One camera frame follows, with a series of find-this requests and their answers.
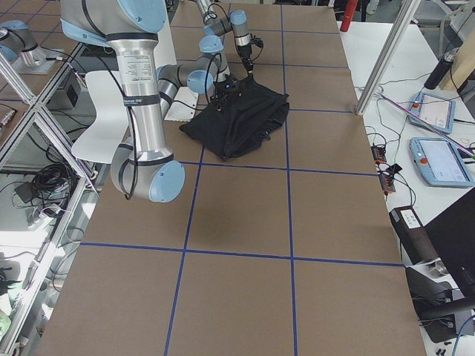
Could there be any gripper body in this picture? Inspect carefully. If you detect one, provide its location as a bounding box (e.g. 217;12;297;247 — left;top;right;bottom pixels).
214;73;234;89
237;44;252;63

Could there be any reacher grabber tool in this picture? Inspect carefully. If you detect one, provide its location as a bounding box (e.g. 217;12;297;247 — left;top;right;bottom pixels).
376;91;475;159

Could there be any teach pendant tablet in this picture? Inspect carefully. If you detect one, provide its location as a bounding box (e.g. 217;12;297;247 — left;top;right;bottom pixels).
409;137;474;188
409;92;456;134

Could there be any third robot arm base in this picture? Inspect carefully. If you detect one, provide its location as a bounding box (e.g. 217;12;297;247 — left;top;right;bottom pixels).
1;20;53;75

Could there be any white chair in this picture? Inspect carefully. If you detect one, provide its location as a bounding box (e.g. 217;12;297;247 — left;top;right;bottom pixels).
71;70;128;164

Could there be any black graphic t-shirt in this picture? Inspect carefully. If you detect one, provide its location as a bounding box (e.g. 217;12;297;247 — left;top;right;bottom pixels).
180;76;289;162

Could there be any lower teach pendant tablet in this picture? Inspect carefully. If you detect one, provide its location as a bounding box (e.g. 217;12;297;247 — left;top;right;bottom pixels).
409;137;474;188

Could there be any upper teach pendant tablet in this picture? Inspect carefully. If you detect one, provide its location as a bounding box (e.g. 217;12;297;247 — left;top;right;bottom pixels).
409;92;456;134

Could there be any black water bottle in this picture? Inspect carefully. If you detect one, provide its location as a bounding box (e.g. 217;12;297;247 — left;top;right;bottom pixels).
424;48;458;90

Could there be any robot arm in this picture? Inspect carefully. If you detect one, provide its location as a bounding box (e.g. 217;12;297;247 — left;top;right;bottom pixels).
61;1;229;202
194;0;254;76

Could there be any red cylinder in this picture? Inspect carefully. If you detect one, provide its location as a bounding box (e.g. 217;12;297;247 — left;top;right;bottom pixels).
340;0;358;32

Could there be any aluminium frame post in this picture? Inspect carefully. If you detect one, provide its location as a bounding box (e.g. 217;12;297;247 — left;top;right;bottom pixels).
355;0;421;116

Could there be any black box on desk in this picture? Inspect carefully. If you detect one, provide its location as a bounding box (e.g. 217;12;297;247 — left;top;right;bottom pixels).
389;205;440;264

